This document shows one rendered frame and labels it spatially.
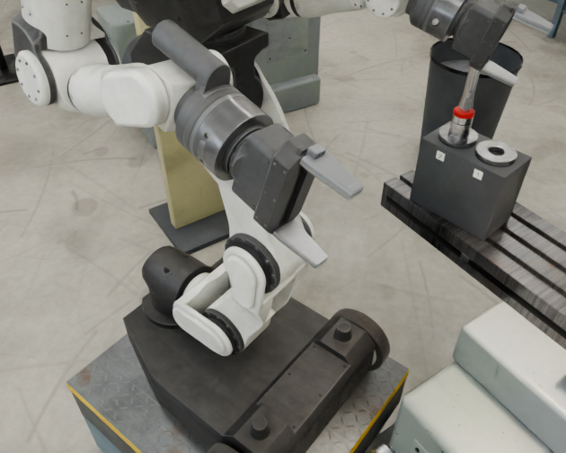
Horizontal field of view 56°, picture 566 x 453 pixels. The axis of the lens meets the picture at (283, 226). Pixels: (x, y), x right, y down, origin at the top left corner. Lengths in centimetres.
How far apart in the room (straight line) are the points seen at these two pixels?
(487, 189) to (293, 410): 70
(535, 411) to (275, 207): 84
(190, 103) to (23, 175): 286
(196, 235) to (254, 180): 212
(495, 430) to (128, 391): 101
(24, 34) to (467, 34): 68
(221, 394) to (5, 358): 122
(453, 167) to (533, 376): 48
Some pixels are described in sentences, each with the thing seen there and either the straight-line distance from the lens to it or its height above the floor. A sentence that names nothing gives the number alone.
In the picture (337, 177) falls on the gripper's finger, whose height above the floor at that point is 151.
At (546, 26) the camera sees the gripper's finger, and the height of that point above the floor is 149.
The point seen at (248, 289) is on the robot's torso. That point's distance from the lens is 111.
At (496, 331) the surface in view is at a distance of 128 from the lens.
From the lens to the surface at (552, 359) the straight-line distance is 128.
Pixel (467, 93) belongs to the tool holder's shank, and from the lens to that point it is 128.
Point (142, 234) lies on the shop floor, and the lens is 277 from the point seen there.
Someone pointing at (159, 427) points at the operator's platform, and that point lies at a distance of 162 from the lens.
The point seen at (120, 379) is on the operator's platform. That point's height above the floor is 40.
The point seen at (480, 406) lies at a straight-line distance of 130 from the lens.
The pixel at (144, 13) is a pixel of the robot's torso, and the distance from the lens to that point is 93.
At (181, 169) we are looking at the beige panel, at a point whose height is 37.
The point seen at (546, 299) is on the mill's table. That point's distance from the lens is 127.
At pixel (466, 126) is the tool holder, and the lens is 131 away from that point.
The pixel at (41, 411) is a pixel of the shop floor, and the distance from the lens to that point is 225.
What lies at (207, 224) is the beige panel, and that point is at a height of 3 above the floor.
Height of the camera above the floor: 180
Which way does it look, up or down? 41 degrees down
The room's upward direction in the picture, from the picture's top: straight up
